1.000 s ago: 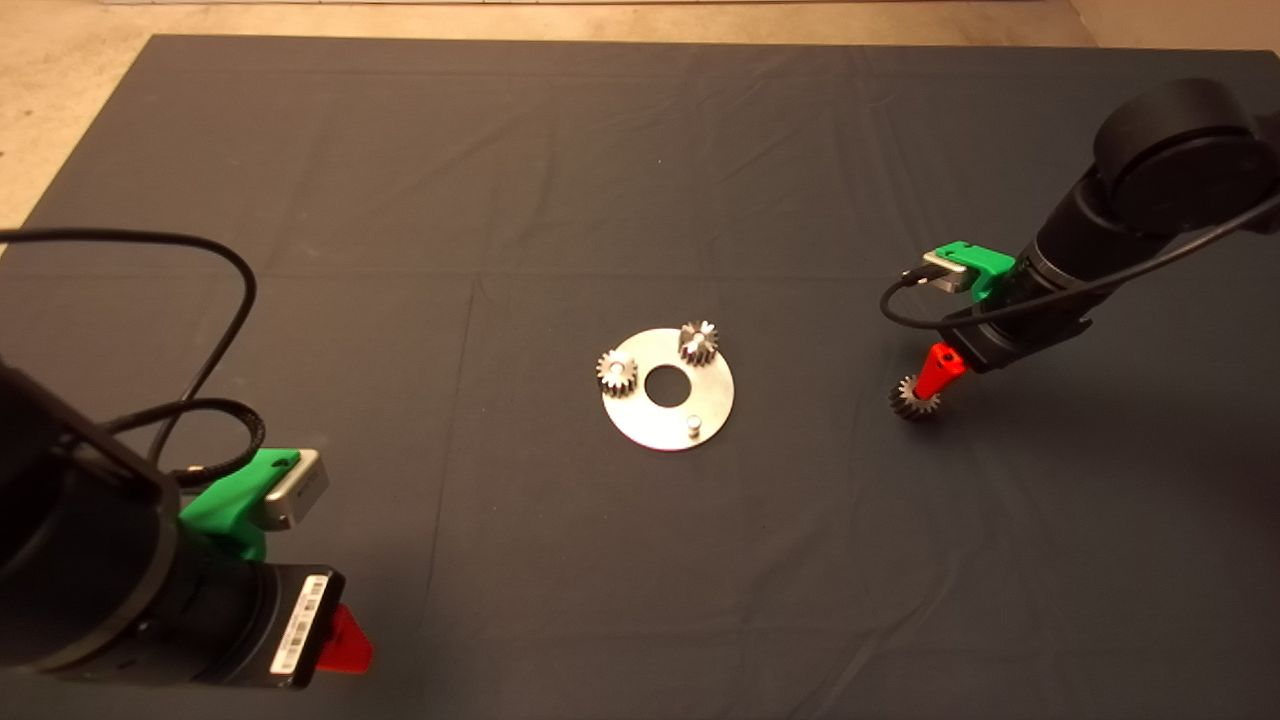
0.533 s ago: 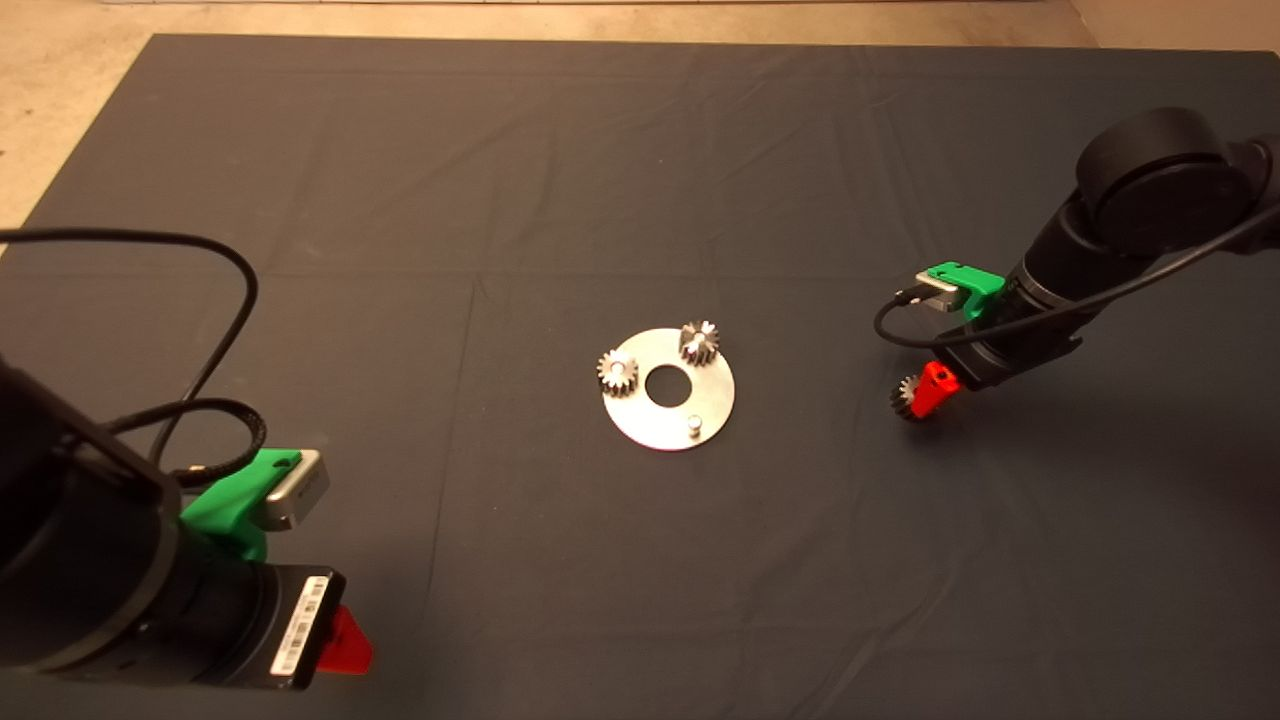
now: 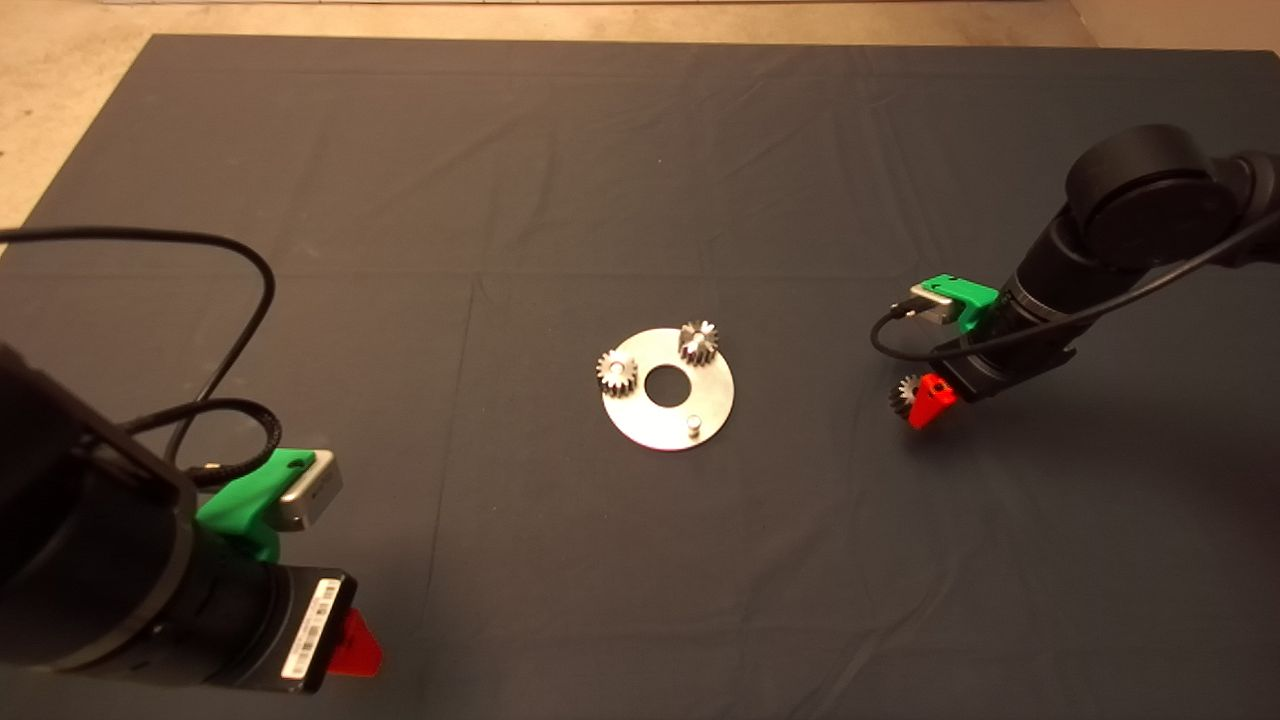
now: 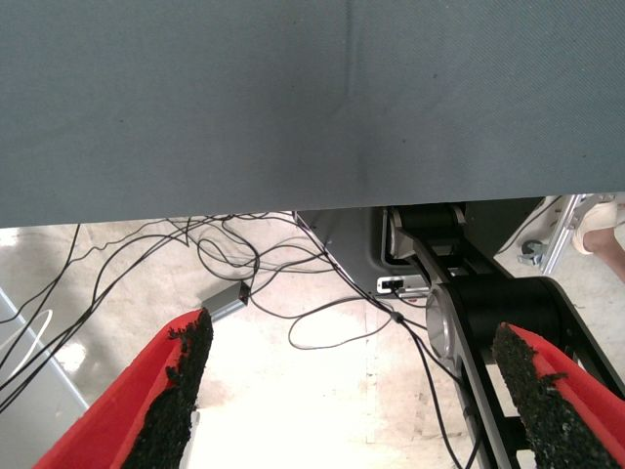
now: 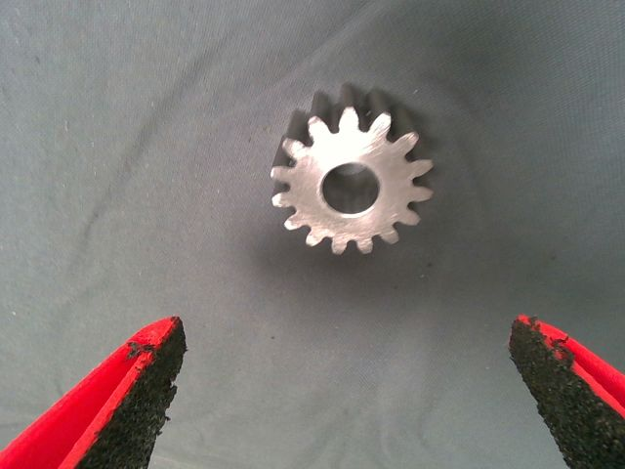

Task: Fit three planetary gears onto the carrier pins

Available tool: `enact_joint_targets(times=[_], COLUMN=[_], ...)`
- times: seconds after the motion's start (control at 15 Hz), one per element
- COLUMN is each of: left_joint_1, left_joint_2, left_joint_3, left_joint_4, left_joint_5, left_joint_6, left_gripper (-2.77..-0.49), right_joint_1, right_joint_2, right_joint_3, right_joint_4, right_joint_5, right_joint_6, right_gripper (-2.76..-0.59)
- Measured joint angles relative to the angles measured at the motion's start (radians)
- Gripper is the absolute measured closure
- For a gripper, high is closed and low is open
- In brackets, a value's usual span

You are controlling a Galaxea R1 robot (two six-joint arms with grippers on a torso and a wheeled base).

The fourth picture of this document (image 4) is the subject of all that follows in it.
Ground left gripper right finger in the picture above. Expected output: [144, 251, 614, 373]
[490, 321, 625, 469]

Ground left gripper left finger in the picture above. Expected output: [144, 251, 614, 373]
[33, 307, 215, 469]

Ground grey adapter box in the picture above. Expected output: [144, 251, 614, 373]
[197, 280, 251, 321]

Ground grey caster wheel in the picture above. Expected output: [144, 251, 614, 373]
[517, 239, 546, 266]

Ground short aluminium profile foot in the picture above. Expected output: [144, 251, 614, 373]
[539, 193, 595, 275]

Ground pale shoe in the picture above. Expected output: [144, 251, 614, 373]
[571, 199, 619, 255]

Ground dark grey base panel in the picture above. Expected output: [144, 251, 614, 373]
[294, 196, 546, 298]

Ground dark grey table cloth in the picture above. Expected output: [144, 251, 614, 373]
[0, 0, 625, 230]

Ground black frame with cylinder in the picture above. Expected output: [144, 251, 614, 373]
[388, 203, 625, 469]

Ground white floor cable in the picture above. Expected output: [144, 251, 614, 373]
[0, 310, 53, 372]

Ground grey cable loop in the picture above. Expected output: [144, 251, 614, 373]
[288, 297, 397, 351]

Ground black cable with ferrite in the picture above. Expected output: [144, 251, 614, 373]
[385, 302, 468, 469]

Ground tangled black floor cables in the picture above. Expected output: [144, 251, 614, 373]
[0, 210, 348, 414]

